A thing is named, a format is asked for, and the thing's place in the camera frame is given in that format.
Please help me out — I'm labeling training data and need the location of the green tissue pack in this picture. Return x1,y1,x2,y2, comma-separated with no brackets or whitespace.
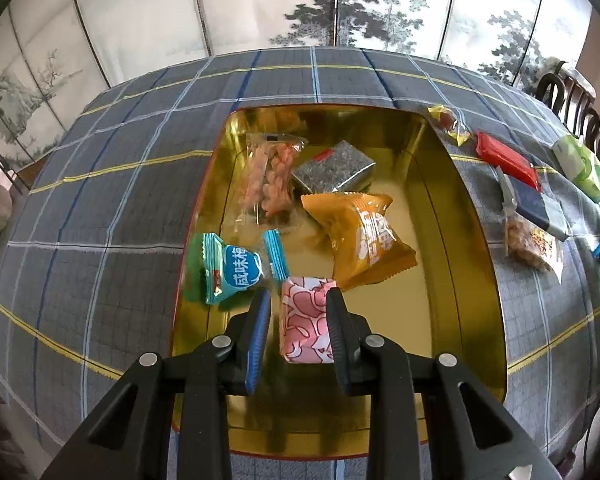
551,135,600,204

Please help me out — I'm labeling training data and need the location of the orange snack packet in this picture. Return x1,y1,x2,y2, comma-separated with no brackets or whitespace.
300,192,418,293

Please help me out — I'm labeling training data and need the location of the thin metal chair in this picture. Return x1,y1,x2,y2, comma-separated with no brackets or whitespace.
0,130,31,196

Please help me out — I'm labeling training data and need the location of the red tin box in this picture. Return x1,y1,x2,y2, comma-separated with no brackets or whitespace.
170,104,508,461

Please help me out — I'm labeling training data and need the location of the navy and pale snack packet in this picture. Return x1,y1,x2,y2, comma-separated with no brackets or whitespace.
497,165,571,243

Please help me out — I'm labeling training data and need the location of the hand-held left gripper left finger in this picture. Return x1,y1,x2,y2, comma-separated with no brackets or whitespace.
40,287,273,480

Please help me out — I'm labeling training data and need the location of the red snack packet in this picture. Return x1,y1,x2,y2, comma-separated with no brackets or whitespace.
475,131,542,193

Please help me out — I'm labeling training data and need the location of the pink candy packet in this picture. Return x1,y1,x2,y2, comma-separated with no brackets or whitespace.
278,276,338,365

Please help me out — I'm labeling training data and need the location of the grey speckled snack packet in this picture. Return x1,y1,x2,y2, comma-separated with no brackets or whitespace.
292,140,377,193

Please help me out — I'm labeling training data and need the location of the clear peanut snack packet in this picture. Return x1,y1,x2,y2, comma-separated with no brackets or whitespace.
502,210,565,283

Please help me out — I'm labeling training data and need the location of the small yellow candy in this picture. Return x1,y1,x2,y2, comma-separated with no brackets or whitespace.
426,104,472,147

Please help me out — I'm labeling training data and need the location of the painted folding screen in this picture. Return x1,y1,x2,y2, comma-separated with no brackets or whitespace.
0,0,593,176

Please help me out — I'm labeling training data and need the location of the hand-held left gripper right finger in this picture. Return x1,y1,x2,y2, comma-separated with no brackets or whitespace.
325,287,563,480

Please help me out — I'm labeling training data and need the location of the teal candy packet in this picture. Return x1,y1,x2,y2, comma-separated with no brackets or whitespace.
182,229,291,306

